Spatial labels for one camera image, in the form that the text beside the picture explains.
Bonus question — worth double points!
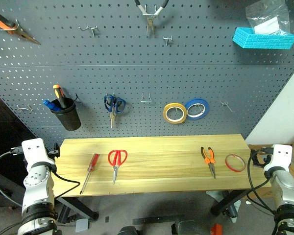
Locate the blue marker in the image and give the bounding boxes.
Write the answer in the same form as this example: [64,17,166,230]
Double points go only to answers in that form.
[43,99,62,112]

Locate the blue handled scissors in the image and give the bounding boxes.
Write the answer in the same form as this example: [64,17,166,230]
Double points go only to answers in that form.
[103,94,126,129]

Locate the yellow tape roll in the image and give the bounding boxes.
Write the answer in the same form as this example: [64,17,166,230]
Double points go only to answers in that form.
[162,102,188,125]

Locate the red handled screwdriver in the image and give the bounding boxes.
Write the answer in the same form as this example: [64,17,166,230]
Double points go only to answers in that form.
[79,153,100,195]

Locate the clear plastic bag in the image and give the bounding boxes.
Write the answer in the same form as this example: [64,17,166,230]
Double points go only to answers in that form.
[245,0,291,35]

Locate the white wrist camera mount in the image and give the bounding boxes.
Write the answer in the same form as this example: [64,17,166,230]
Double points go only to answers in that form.
[21,138,56,169]
[263,144,293,172]

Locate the small orange needle-nose pliers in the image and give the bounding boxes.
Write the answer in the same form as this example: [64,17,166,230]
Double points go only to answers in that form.
[200,146,217,180]

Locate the turquoise brick pattern bin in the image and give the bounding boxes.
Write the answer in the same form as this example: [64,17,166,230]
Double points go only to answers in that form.
[232,27,294,50]

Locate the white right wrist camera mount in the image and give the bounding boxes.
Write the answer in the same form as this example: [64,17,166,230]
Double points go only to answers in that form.
[263,144,293,172]

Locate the gray caster wheel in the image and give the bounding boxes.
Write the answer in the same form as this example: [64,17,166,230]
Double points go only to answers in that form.
[222,200,242,224]

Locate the small red box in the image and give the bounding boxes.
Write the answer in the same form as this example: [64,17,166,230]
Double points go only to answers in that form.
[210,223,223,235]

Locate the dark rounded shape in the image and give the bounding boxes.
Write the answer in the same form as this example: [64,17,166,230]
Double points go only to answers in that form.
[117,226,141,235]
[171,219,199,235]

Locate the thin red tape roll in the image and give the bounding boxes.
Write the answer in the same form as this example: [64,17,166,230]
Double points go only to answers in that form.
[224,153,246,173]

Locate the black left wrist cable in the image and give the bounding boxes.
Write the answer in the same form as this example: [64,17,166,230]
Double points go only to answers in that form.
[50,170,81,199]

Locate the gray metal pegboard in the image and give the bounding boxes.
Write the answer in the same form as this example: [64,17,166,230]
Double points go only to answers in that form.
[0,0,294,150]

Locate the blue tape roll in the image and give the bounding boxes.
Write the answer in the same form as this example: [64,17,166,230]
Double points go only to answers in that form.
[184,98,210,121]

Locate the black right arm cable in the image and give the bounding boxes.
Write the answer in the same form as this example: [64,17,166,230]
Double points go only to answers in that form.
[246,155,276,217]

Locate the large orange black pliers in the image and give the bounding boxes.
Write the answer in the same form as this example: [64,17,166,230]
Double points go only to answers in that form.
[0,6,42,46]

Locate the black table leg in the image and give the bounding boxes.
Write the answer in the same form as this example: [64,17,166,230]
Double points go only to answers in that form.
[210,189,248,216]
[55,196,99,221]

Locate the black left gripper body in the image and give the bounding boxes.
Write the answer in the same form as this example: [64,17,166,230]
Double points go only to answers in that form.
[47,149,58,163]

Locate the white handled pliers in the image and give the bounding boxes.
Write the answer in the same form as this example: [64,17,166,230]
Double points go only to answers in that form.
[134,0,170,38]

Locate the black cup holder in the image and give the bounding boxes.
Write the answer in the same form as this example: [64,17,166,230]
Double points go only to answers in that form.
[49,97,82,132]

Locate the orange black screwdriver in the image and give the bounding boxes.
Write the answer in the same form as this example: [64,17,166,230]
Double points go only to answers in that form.
[52,84,68,110]

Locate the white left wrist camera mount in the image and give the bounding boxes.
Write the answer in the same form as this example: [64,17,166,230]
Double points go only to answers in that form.
[21,138,56,169]

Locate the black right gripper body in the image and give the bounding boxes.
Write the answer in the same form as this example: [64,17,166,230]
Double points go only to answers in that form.
[259,146,273,168]

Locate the gray floor plate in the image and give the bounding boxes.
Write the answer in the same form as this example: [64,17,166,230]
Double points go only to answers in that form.
[74,218,90,234]

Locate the red handled scissors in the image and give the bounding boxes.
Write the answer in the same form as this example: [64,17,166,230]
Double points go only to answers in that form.
[107,149,128,185]

